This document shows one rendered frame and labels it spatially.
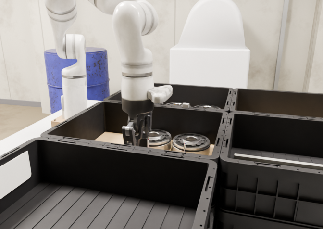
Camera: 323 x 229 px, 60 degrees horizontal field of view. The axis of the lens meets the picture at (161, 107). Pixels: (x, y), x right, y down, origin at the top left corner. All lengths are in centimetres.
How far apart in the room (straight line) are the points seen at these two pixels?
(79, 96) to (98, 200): 60
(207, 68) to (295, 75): 114
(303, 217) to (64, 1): 79
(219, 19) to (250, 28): 73
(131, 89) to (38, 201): 29
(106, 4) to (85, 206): 41
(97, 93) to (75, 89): 161
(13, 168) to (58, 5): 49
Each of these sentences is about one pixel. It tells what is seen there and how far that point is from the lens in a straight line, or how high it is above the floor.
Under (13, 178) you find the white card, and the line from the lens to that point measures 63.
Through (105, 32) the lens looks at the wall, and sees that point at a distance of 358.
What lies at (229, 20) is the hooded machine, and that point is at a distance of 258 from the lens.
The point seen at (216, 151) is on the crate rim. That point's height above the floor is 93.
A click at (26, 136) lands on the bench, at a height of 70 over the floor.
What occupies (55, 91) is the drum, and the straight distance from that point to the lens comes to 277.
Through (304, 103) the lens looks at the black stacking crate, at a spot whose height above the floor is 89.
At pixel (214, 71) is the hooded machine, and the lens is 258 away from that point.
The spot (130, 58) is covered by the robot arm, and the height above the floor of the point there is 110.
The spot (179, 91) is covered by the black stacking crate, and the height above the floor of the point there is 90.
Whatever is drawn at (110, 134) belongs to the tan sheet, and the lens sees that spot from 90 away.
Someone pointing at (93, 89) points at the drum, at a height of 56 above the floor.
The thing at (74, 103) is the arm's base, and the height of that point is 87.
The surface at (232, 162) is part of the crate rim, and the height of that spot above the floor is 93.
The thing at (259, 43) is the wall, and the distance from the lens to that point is 326.
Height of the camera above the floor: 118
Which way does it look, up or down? 17 degrees down
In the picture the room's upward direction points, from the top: straight up
